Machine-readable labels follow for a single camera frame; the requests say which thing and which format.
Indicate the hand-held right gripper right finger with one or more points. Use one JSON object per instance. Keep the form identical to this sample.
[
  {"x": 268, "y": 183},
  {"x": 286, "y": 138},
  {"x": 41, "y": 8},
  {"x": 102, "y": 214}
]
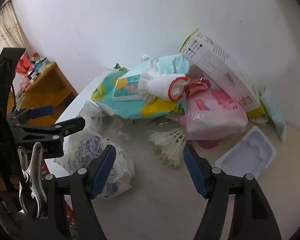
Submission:
[{"x": 197, "y": 172}]

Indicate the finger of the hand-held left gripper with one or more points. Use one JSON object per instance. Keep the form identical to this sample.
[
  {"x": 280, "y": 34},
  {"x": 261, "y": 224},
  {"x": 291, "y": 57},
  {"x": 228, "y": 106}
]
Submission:
[
  {"x": 43, "y": 111},
  {"x": 70, "y": 125}
]

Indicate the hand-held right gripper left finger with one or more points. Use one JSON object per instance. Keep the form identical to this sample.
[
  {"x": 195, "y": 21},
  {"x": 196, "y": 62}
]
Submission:
[{"x": 103, "y": 171}]

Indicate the white feather shuttlecock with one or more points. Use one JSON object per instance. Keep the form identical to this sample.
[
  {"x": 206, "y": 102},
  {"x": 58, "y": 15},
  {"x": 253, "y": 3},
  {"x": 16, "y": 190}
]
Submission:
[
  {"x": 171, "y": 152},
  {"x": 165, "y": 136}
]

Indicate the clear plastic bag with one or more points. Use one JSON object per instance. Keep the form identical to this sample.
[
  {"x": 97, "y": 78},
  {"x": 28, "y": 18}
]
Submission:
[{"x": 102, "y": 120}]

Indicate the pink plastic bag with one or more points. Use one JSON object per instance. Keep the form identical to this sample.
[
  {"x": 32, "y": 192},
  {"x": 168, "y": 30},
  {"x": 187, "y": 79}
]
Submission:
[{"x": 215, "y": 115}]

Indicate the teal yellow wet wipes pack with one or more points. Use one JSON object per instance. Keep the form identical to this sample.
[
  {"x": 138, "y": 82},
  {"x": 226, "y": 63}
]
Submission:
[{"x": 127, "y": 90}]

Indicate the white green cardboard box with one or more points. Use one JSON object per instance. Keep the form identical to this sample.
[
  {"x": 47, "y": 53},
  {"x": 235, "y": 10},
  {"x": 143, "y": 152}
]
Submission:
[{"x": 222, "y": 65}]

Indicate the wooden cabinet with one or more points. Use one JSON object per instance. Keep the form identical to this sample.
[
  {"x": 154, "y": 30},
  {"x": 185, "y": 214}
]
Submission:
[{"x": 45, "y": 90}]

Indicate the metal spring clip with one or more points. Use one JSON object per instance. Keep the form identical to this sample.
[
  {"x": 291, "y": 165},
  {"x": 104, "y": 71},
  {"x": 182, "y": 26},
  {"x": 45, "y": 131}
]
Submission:
[
  {"x": 36, "y": 170},
  {"x": 20, "y": 100}
]

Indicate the white printed plastic bag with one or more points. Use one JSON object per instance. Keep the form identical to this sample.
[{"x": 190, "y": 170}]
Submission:
[{"x": 85, "y": 152}]

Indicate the red round lid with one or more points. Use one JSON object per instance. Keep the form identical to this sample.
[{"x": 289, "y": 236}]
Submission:
[{"x": 207, "y": 144}]

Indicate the blue alarm clock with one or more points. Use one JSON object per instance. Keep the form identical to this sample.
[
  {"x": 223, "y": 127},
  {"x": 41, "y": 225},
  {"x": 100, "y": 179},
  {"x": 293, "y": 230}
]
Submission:
[{"x": 38, "y": 65}]

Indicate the white plastic tray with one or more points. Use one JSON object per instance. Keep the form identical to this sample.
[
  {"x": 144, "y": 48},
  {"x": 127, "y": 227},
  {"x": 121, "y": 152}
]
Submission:
[{"x": 245, "y": 152}]

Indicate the beige curtain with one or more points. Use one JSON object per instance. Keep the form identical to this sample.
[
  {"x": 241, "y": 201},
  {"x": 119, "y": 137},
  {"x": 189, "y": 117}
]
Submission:
[{"x": 7, "y": 25}]

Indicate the white cloth red trim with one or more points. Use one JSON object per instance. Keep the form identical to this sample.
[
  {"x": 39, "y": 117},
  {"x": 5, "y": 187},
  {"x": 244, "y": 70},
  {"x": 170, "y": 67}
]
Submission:
[{"x": 162, "y": 85}]

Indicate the light blue packet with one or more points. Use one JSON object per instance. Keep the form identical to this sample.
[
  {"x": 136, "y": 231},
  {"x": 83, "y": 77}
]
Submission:
[{"x": 275, "y": 112}]

